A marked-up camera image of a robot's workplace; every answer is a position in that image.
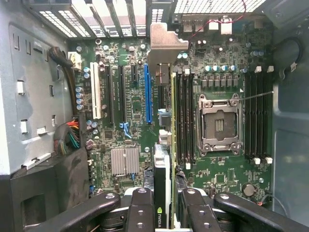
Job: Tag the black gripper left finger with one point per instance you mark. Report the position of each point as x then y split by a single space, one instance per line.
96 210

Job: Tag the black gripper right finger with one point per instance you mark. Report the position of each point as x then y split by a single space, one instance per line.
253 215

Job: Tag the round coin battery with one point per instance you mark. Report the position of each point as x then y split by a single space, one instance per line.
248 189

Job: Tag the black plastic shroud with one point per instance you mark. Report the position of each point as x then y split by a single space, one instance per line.
60 174

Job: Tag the green motherboard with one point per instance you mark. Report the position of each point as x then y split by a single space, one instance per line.
217 174

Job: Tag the silver chipset heatsink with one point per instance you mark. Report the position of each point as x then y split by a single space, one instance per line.
125 161

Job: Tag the black open PC case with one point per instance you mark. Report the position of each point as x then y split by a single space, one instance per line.
289 145

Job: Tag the metal CPU socket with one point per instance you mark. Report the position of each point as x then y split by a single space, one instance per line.
219 125

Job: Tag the black RAM slot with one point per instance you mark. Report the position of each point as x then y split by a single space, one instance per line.
269 116
262 116
186 116
192 116
248 116
255 116
179 116

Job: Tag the white expansion slot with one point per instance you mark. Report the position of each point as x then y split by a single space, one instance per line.
95 91

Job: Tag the thin metal locking lever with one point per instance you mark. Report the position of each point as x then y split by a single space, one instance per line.
256 95

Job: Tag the blue expansion slot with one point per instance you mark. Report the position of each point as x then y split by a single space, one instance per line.
147 96

